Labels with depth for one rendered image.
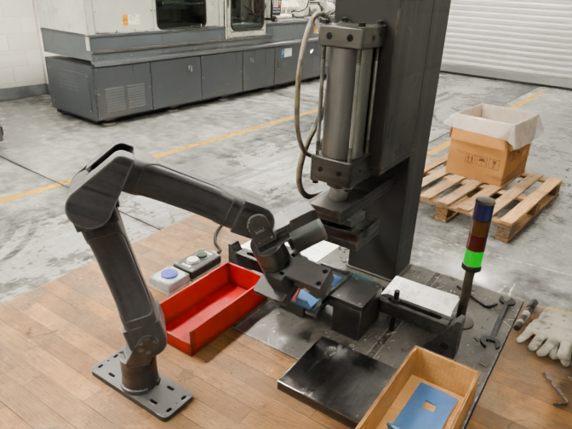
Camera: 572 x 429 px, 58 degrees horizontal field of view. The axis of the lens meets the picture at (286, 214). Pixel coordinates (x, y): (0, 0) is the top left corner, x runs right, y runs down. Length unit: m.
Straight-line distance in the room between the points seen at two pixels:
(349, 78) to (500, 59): 9.51
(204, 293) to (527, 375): 0.69
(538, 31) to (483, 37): 0.91
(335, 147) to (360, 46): 0.19
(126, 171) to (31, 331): 0.55
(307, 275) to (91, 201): 0.37
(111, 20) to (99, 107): 0.92
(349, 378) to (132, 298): 0.41
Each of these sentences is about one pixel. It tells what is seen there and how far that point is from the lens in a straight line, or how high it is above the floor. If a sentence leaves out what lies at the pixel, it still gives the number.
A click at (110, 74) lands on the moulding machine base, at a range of 6.03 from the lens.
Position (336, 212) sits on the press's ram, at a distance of 0.98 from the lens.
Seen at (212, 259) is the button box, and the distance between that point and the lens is 1.31.
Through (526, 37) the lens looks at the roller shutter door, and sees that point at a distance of 10.28.
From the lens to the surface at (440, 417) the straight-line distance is 0.98.
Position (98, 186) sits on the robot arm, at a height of 1.31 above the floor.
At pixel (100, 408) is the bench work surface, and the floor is 0.90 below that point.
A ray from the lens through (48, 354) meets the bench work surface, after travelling 1.13.
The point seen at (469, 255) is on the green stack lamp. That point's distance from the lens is 1.12.
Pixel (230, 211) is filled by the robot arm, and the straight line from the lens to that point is 0.80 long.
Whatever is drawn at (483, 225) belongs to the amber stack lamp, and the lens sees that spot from 1.09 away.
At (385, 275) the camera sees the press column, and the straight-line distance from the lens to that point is 1.32.
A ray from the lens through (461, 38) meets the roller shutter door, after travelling 10.62.
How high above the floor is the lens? 1.58
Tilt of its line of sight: 25 degrees down
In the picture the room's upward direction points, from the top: 2 degrees clockwise
